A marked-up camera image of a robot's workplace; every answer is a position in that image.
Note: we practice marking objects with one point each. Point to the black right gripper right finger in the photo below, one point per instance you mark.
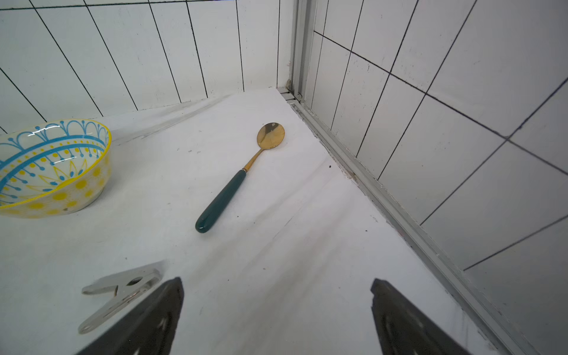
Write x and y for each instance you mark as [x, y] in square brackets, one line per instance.
[403, 329]

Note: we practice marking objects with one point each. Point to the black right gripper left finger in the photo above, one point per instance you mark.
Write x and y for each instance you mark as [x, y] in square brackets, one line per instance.
[147, 329]

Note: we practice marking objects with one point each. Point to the patterned yellow blue bowl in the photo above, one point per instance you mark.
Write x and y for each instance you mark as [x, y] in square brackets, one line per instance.
[55, 168]

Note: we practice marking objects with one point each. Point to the grey clothespin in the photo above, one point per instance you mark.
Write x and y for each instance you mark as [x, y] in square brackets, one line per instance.
[125, 287]

